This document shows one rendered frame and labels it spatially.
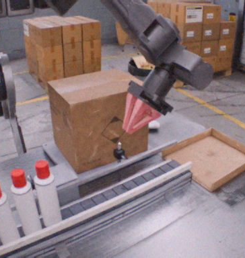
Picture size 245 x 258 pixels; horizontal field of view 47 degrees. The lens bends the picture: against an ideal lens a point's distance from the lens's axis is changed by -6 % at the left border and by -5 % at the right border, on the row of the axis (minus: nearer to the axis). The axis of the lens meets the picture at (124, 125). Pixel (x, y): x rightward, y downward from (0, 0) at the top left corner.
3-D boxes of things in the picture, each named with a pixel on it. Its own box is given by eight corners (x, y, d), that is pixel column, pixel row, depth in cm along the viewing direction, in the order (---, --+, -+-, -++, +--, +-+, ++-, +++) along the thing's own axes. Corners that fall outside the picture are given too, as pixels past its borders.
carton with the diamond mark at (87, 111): (77, 175, 102) (69, 103, 89) (54, 143, 120) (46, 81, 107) (148, 150, 115) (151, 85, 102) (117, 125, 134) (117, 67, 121)
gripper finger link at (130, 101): (125, 134, 60) (151, 95, 59) (109, 119, 65) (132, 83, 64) (146, 145, 64) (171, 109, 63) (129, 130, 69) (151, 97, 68)
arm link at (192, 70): (161, 16, 59) (133, 44, 58) (199, 25, 50) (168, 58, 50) (186, 54, 66) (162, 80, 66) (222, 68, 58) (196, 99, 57)
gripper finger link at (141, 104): (122, 132, 60) (149, 93, 59) (106, 117, 66) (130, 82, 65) (143, 142, 65) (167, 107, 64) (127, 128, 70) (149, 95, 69)
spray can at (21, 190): (27, 241, 71) (9, 181, 62) (21, 228, 75) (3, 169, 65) (45, 234, 74) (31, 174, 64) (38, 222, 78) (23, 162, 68)
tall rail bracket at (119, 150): (125, 193, 96) (126, 152, 88) (113, 182, 101) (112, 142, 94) (133, 190, 98) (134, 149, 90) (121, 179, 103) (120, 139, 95)
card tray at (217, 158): (211, 192, 96) (213, 183, 94) (161, 157, 115) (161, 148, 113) (258, 160, 111) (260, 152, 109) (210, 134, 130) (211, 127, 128)
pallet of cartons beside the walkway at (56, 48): (103, 84, 419) (102, 21, 376) (48, 96, 382) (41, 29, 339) (73, 64, 510) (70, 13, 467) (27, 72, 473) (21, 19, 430)
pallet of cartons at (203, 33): (176, 89, 401) (181, 5, 347) (141, 72, 465) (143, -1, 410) (231, 76, 456) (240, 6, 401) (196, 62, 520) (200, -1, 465)
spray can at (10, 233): (6, 253, 67) (-17, 193, 58) (0, 240, 71) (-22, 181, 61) (24, 246, 70) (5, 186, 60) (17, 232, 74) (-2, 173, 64)
